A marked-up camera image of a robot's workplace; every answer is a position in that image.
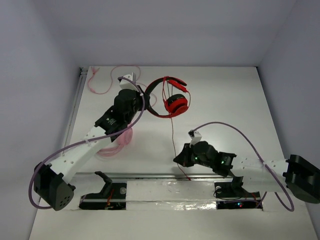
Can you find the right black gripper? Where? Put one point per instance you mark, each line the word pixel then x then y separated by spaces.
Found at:
pixel 183 157

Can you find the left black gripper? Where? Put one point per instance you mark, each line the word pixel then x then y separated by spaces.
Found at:
pixel 139 97

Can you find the red and black headphones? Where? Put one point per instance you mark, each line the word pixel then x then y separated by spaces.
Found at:
pixel 176 104

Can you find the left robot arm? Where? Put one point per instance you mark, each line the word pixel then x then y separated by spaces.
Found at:
pixel 51 177

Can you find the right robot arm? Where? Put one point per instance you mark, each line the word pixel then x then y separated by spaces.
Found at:
pixel 295 174

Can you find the pink headphones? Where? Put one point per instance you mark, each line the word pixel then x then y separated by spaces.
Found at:
pixel 123 140

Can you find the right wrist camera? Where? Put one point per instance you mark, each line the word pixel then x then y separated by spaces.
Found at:
pixel 195 137

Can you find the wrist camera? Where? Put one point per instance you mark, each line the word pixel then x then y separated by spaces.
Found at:
pixel 128 81
pixel 195 137

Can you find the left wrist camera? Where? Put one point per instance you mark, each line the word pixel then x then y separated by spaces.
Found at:
pixel 128 81

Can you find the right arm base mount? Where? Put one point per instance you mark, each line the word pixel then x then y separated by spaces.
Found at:
pixel 230 195

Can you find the vertical side rail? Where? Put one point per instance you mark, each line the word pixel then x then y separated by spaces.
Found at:
pixel 83 71

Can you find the aluminium rail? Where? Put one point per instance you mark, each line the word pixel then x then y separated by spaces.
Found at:
pixel 153 176

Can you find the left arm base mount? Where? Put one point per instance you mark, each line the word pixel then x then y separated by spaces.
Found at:
pixel 112 196

